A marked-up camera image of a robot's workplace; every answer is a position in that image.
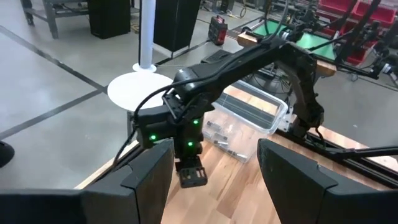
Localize clear plastic bin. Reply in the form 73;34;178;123
201;80;289;164

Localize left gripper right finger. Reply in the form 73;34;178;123
257;139;398;224

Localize red black power box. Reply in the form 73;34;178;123
207;14;229;47

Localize wooden table with green mat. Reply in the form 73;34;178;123
238;18;338;77

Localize black cabinet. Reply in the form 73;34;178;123
86;0;131;40
153;0;201;52

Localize red storage bins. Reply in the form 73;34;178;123
317;0;398;29

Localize white pole with round base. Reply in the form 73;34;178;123
132;0;157;73

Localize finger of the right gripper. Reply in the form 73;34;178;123
178;167;208;189

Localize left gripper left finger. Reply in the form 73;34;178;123
0;139;174;224

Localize grey metal table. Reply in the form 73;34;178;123
20;0;91;40

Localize white round stool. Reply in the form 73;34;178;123
107;71;174;112

